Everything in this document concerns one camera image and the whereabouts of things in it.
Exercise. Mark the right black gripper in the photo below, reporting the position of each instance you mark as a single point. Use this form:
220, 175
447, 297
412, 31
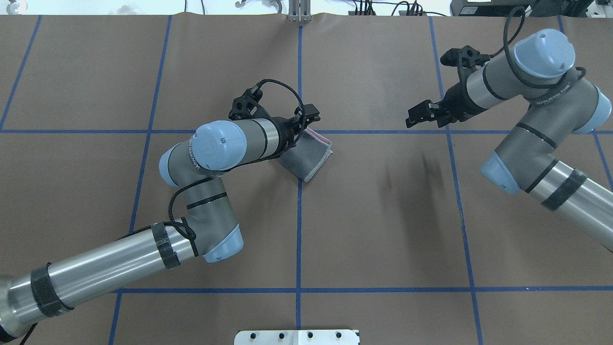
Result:
456, 99

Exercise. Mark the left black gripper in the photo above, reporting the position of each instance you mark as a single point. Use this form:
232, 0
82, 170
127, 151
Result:
288, 132

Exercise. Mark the pink towel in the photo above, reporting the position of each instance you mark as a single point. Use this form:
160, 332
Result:
308, 156

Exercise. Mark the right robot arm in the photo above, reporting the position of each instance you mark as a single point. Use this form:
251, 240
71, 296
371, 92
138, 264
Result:
561, 101

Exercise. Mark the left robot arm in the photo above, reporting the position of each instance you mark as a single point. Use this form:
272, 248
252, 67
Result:
210, 229

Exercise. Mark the black box with label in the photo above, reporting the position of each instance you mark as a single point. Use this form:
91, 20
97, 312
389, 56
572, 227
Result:
486, 8

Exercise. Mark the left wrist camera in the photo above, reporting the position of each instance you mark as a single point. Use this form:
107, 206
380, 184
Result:
247, 106

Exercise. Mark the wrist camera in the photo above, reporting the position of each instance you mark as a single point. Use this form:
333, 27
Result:
465, 59
247, 106

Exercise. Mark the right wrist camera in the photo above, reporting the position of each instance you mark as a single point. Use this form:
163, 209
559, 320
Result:
465, 59

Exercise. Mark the aluminium frame post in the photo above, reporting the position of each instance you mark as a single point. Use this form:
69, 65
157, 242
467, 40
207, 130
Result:
299, 11

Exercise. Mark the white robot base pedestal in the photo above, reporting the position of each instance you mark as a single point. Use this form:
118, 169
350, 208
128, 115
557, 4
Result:
298, 337

